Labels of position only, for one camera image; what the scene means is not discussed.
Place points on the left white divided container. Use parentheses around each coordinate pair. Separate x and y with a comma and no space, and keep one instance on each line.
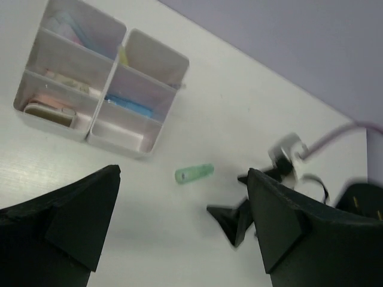
(53,52)

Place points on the blue correction tape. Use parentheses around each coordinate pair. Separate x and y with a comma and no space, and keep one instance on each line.
(128,104)

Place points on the yellow pen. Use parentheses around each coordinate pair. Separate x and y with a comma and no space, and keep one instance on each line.
(122,56)

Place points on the white staple box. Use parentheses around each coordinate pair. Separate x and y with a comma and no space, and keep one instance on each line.
(70,82)

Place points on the white divided container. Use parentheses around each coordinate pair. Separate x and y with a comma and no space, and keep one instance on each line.
(53,52)
(153,78)

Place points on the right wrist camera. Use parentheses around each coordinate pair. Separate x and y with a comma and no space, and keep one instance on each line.
(286,156)

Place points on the purple pink highlighter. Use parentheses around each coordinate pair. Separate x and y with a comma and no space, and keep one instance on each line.
(63,29)

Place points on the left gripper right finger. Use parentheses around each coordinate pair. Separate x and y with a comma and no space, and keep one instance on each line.
(315,246)

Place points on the small pink stapler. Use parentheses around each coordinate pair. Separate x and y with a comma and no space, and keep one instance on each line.
(50,109)

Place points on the light blue highlighter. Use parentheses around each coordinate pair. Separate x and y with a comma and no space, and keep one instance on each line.
(65,18)

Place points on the green correction tape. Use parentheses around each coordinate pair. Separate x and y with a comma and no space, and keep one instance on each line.
(193,173)

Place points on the right white divided container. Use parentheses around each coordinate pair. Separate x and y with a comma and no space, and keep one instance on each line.
(153,78)

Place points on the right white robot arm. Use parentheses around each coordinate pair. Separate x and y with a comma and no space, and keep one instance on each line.
(359,198)

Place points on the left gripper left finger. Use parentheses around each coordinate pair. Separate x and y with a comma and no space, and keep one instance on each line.
(57,239)

